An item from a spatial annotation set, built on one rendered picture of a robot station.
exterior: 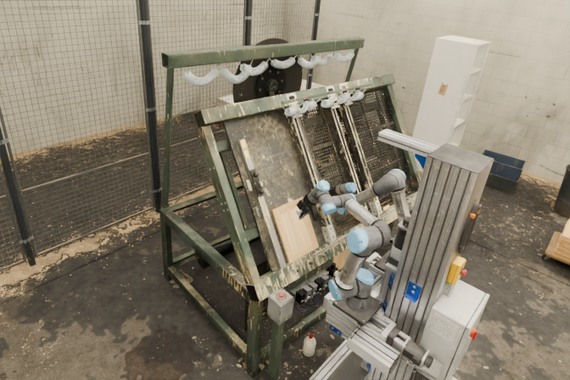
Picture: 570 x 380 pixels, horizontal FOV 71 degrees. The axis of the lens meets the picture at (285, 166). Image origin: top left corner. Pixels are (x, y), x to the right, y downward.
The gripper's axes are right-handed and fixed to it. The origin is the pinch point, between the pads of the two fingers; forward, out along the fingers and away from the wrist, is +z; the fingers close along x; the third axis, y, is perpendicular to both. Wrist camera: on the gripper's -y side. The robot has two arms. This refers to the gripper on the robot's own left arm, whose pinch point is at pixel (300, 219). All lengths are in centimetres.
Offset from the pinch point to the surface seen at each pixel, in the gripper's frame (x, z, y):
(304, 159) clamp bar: -49, 7, 41
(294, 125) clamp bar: -50, -6, 64
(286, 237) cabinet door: -11.0, 36.6, 2.2
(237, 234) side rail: 27.3, 27.9, 19.1
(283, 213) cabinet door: -16.4, 28.2, 17.0
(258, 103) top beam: -22, -18, 85
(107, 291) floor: 65, 196, 80
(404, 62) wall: -551, 97, 188
